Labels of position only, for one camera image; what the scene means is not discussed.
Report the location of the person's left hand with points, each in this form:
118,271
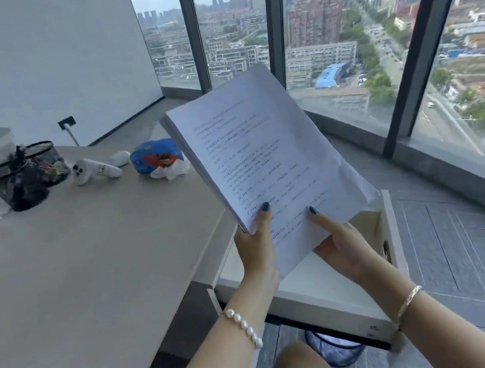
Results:
254,253

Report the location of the person's right hand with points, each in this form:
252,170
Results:
346,250

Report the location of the person's right thumb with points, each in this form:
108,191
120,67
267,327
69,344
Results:
325,219

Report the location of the person's left thumb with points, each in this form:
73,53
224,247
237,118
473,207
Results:
263,219

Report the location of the stack of printed paper sheets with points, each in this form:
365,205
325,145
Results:
261,159

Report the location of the person's right forearm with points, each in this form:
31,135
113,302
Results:
437,320

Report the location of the person's left forearm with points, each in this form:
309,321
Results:
216,357

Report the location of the open white desk drawer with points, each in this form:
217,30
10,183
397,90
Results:
329,287

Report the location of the blue tissue pack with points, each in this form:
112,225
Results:
157,156

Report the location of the blue mesh waste bin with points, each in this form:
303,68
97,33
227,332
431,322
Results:
332,347

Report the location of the white small controller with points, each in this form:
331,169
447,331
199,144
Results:
120,158

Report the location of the white handheld controller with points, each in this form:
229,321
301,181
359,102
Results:
94,170

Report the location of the black mesh basket with clips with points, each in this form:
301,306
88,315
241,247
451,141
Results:
47,165

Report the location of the black mesh pen holder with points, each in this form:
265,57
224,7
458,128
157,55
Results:
19,181

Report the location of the dark window frame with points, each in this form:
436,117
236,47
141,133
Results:
426,35

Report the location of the black wall socket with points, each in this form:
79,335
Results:
67,123

